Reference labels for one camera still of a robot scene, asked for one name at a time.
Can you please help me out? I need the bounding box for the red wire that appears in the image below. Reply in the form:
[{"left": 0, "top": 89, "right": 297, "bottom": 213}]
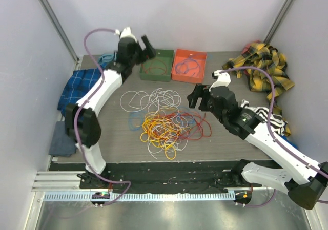
[
  {"left": 142, "top": 57, "right": 167, "bottom": 76},
  {"left": 163, "top": 109, "right": 213, "bottom": 141}
]

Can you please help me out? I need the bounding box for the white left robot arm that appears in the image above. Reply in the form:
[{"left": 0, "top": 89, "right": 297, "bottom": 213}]
[{"left": 65, "top": 35, "right": 156, "bottom": 189}]

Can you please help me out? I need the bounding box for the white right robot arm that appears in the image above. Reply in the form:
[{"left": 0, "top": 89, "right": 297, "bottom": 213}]
[{"left": 187, "top": 84, "right": 327, "bottom": 210}]

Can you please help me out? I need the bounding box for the green plastic bin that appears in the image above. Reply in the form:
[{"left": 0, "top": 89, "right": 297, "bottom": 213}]
[{"left": 139, "top": 49, "right": 175, "bottom": 82}]

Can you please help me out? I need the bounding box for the orange plastic bin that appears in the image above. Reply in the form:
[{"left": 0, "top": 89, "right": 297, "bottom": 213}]
[{"left": 171, "top": 49, "right": 207, "bottom": 84}]

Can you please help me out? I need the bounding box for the light blue cloth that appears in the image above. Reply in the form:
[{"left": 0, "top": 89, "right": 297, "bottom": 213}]
[{"left": 98, "top": 52, "right": 116, "bottom": 69}]

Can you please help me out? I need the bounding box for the blue plaid cloth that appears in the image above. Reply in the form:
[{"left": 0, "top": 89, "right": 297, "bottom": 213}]
[{"left": 57, "top": 68, "right": 101, "bottom": 116}]

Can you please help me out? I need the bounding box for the pink cloth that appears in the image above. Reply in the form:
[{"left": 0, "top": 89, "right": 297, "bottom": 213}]
[{"left": 241, "top": 40, "right": 262, "bottom": 54}]

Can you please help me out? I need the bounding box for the yellow plaid cloth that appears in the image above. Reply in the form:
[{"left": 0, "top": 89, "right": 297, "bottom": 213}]
[{"left": 222, "top": 43, "right": 295, "bottom": 136}]

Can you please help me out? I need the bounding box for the black white striped cloth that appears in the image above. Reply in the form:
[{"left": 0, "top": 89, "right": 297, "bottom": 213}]
[{"left": 240, "top": 99, "right": 287, "bottom": 135}]

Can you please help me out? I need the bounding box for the bright blue cloth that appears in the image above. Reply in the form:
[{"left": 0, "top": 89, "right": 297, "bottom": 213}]
[{"left": 280, "top": 135, "right": 299, "bottom": 150}]

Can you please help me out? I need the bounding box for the grey blue folded cloth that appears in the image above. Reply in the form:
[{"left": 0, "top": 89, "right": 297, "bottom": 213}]
[{"left": 49, "top": 121, "right": 76, "bottom": 157}]

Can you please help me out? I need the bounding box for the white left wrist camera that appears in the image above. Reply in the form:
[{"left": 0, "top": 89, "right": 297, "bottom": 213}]
[{"left": 115, "top": 27, "right": 138, "bottom": 42}]

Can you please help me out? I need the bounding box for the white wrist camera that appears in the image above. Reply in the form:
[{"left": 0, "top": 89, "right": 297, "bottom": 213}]
[
  {"left": 210, "top": 70, "right": 231, "bottom": 91},
  {"left": 115, "top": 27, "right": 138, "bottom": 42}
]

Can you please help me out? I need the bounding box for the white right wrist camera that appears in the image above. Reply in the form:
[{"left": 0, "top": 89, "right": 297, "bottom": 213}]
[{"left": 210, "top": 70, "right": 231, "bottom": 91}]

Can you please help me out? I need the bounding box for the blue wire in orange bin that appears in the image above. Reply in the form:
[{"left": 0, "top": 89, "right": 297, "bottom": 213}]
[{"left": 175, "top": 55, "right": 202, "bottom": 78}]

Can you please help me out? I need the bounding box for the white wire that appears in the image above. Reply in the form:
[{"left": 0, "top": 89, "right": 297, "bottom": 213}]
[{"left": 119, "top": 87, "right": 192, "bottom": 159}]

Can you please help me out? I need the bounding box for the yellow wire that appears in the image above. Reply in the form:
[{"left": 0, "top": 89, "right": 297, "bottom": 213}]
[{"left": 140, "top": 111, "right": 192, "bottom": 160}]

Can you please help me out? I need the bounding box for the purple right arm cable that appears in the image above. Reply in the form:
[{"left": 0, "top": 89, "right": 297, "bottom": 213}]
[{"left": 217, "top": 66, "right": 328, "bottom": 207}]

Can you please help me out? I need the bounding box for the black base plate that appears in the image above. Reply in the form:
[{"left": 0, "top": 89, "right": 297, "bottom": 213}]
[{"left": 77, "top": 161, "right": 255, "bottom": 194}]

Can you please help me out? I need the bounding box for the white slotted cable duct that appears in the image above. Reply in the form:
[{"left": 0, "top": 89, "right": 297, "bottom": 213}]
[{"left": 44, "top": 191, "right": 235, "bottom": 202}]

